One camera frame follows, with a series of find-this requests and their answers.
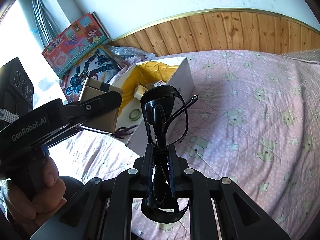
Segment white cardboard box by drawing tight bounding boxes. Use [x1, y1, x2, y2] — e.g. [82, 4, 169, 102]
[114, 57, 194, 155]

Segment person's left hand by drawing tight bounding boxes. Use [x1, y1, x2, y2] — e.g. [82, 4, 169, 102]
[1, 157, 67, 236]

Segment red girl toy box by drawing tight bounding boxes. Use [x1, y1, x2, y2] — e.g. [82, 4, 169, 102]
[42, 13, 110, 78]

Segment green tape roll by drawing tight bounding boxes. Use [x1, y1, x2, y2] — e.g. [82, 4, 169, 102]
[129, 109, 142, 121]

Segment purple silver action figure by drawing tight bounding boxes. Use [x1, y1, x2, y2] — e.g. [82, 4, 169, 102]
[113, 125, 138, 139]

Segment black glasses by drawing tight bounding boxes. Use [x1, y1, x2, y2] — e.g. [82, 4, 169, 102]
[140, 85, 199, 224]

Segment pink bear quilt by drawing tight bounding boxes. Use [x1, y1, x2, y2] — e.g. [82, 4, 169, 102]
[0, 49, 320, 240]

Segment cream tissue pack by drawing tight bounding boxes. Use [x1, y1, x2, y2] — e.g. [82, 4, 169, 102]
[133, 84, 148, 100]

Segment red white staples box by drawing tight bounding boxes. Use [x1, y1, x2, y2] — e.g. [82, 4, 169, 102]
[153, 80, 166, 87]

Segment robot shield toy box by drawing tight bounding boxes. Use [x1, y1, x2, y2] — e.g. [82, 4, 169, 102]
[59, 45, 120, 103]

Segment gold square tin box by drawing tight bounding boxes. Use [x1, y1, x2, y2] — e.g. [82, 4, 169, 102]
[79, 78, 123, 134]

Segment clear plastic bag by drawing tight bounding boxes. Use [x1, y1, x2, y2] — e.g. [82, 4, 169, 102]
[103, 44, 156, 64]

